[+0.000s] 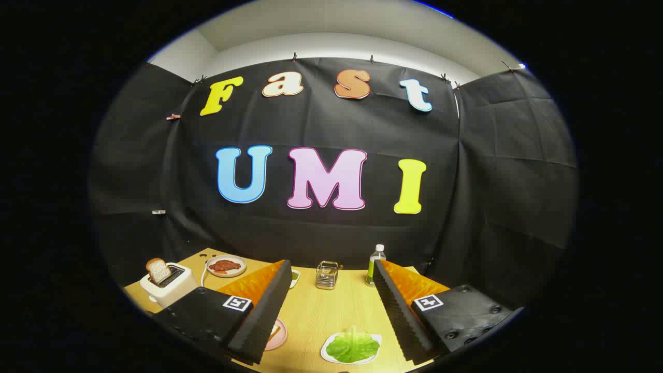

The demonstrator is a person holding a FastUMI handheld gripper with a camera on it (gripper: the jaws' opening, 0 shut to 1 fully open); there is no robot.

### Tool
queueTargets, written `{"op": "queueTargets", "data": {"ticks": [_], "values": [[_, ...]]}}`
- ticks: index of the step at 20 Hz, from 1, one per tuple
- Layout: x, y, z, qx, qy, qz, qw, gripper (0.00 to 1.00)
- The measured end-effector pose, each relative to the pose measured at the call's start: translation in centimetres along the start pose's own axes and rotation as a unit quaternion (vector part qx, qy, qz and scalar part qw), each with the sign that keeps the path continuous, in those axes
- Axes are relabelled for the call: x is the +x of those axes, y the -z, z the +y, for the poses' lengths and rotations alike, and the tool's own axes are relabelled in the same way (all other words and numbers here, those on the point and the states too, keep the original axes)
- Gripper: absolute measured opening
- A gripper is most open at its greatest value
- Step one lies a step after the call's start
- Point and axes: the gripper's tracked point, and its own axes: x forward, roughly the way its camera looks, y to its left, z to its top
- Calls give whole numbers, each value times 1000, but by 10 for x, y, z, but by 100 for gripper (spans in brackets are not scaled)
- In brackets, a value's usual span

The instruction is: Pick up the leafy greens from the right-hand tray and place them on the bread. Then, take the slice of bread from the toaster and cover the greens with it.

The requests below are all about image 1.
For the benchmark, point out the pink round plate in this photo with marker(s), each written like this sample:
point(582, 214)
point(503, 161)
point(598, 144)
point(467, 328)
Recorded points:
point(280, 336)

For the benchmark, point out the red meat slices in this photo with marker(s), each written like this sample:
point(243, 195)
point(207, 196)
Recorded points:
point(224, 266)

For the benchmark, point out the white divided condiment dish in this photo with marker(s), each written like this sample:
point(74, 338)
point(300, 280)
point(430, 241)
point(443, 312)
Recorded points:
point(295, 277)

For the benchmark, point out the white square plate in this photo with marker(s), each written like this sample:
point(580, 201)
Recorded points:
point(326, 355)

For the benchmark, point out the white toaster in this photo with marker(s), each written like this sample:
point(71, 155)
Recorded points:
point(173, 292)

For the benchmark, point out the green lettuce leaf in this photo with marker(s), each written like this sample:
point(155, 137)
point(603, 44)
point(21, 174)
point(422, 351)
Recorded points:
point(352, 346)

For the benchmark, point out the round beige plate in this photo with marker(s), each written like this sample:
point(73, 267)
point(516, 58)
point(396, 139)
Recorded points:
point(234, 272)

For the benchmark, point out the black backdrop cloth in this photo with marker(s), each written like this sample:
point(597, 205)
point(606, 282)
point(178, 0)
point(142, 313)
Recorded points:
point(321, 124)

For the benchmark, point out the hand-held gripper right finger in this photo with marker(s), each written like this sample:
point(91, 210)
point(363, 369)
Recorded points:
point(404, 321)

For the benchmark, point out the green label plastic bottle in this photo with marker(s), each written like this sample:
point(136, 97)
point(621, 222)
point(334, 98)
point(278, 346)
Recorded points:
point(374, 269)

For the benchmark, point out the toasted bread slice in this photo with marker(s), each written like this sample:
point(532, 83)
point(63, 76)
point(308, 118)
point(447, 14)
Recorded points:
point(158, 270)

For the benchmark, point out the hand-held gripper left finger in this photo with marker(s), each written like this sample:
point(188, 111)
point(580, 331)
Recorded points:
point(259, 321)

